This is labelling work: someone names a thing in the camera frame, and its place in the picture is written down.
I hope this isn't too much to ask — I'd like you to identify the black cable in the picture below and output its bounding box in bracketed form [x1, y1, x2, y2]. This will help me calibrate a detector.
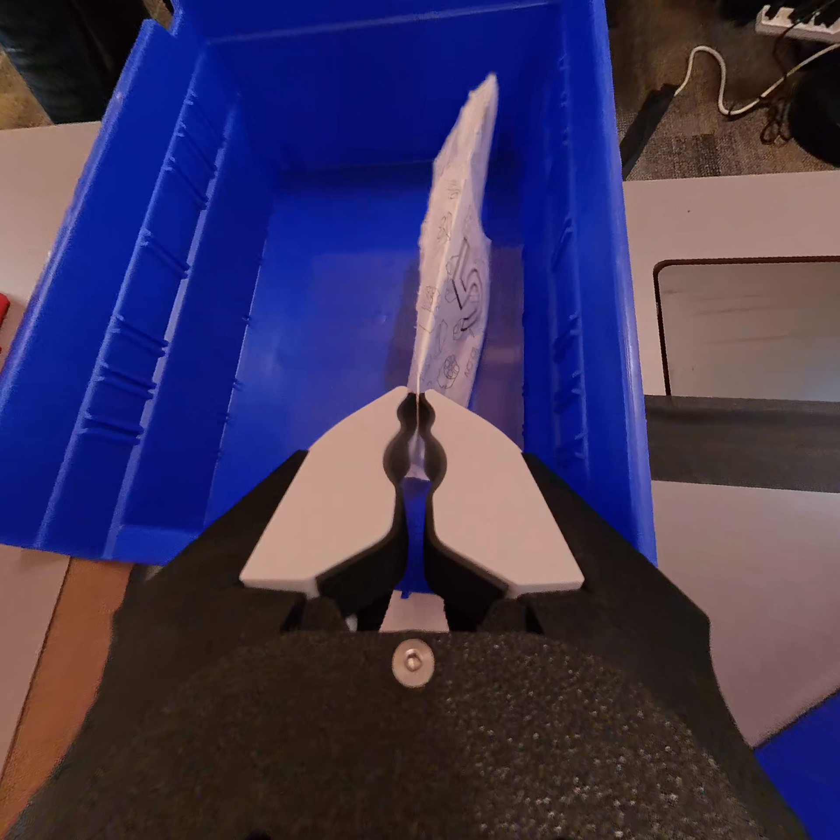
[758, 26, 811, 147]

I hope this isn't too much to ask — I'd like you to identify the white paper bag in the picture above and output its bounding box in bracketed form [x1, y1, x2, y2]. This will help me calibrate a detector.
[408, 72, 500, 483]

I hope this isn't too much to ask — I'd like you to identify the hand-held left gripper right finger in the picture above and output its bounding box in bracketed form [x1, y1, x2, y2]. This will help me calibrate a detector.
[419, 390, 585, 627]

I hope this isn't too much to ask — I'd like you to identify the blue plastic bin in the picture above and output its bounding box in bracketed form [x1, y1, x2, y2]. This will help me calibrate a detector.
[0, 0, 658, 595]
[753, 692, 840, 840]

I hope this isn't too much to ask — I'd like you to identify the white power strip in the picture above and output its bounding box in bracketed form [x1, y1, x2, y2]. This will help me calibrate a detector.
[755, 3, 840, 42]

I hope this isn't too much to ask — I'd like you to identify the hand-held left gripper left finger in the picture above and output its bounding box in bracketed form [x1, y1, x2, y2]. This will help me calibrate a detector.
[239, 387, 418, 621]

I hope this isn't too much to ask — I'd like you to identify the wooden workbench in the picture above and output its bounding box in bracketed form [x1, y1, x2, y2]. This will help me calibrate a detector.
[0, 558, 135, 815]

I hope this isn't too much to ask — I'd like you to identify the white cable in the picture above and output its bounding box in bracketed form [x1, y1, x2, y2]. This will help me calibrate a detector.
[682, 45, 840, 118]

